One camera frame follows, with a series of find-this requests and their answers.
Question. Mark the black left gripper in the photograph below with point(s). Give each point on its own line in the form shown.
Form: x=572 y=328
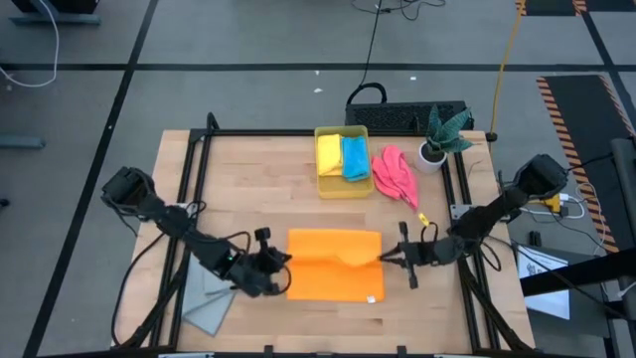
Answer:
x=258 y=273

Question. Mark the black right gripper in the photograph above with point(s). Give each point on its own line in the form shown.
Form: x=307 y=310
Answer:
x=437 y=251

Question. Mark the orange microfiber towel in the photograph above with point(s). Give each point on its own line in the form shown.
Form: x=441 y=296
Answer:
x=323 y=278

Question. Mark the pink microfiber towel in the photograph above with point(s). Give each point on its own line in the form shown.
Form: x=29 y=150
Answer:
x=397 y=179

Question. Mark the yellow translucent plastic bin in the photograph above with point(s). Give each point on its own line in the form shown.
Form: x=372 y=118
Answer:
x=348 y=189

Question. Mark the grey microfiber towel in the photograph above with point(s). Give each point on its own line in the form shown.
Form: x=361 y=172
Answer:
x=206 y=313

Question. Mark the blue microfiber towel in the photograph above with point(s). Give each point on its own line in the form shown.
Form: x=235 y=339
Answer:
x=356 y=159

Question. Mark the yellow microfiber towel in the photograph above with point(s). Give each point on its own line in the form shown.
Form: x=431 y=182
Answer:
x=329 y=154

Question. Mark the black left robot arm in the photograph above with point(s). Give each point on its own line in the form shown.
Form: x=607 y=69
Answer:
x=174 y=224

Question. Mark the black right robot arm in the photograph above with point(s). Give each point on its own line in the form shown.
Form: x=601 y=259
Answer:
x=497 y=209

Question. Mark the potted plant in white pot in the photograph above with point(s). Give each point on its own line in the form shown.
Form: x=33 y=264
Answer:
x=431 y=151

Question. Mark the small black block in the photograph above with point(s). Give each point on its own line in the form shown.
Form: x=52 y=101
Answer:
x=535 y=237

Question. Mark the black perforated equipment box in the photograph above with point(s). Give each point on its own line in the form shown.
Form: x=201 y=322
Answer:
x=392 y=117

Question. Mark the white printed paper sheet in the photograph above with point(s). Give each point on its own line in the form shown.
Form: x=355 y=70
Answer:
x=551 y=303

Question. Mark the yellow power plug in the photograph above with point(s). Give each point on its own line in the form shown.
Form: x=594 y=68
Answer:
x=552 y=203

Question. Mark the black metal beam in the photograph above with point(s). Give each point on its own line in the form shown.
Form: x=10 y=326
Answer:
x=571 y=273

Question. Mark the large black hazard-striped mat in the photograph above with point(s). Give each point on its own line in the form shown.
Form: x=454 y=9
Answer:
x=581 y=129

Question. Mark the grey desk foot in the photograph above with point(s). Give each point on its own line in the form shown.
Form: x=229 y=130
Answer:
x=22 y=142
x=54 y=20

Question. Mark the narrow black hazard-striped mat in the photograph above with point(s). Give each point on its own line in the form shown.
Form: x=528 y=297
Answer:
x=546 y=6

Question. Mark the silver metal bracket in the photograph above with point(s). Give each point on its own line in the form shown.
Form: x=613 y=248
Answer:
x=457 y=211

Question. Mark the black aluminium table frame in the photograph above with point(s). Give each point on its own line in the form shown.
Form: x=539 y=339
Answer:
x=248 y=132

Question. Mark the dark grey post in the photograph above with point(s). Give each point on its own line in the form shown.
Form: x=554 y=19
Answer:
x=626 y=199

